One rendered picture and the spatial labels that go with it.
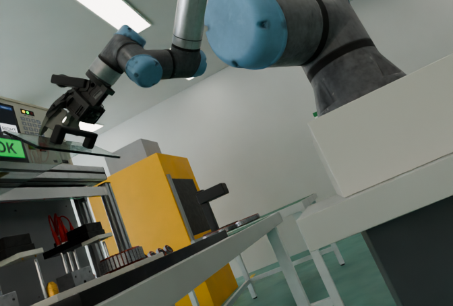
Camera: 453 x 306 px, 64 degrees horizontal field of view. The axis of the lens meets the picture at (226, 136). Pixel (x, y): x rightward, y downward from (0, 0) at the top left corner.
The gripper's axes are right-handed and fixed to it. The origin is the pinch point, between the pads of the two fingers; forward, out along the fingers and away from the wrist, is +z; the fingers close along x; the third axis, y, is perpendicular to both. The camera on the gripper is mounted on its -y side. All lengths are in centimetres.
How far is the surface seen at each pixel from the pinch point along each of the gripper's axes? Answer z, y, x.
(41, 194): 10.2, 13.6, -5.6
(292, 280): 8, 79, 93
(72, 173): 8.1, 7.7, 9.0
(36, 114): 2.4, -11.7, 5.3
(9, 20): 39, -249, 176
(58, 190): 9.8, 12.8, 0.5
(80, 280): 22.1, 33.2, 1.9
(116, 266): 10.3, 39.1, -1.4
